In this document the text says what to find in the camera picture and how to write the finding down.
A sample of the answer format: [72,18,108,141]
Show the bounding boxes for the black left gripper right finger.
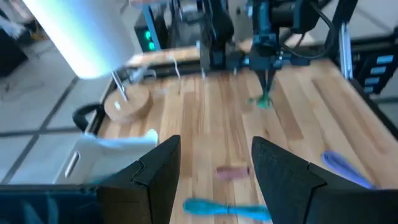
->
[251,136,398,224]

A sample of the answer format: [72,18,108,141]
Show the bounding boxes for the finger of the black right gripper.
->
[258,67,269,100]
[267,67,277,100]

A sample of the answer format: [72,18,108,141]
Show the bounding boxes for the white plastic bin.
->
[54,128,159,186]

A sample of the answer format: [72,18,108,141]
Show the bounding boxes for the purple usb cable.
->
[321,150,376,190]

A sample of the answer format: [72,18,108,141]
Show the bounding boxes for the black box green lights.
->
[134,4,162,52]

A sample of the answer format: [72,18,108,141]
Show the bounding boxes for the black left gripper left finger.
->
[96,134,182,224]

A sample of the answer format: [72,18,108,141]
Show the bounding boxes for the teal usb cable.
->
[182,198,272,222]

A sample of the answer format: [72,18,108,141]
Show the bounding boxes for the green usb cable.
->
[247,92,275,110]

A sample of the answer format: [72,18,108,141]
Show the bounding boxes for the white lamp cord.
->
[169,55,182,79]

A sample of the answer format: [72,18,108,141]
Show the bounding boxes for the white shade wooden base lamp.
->
[21,0,154,124]

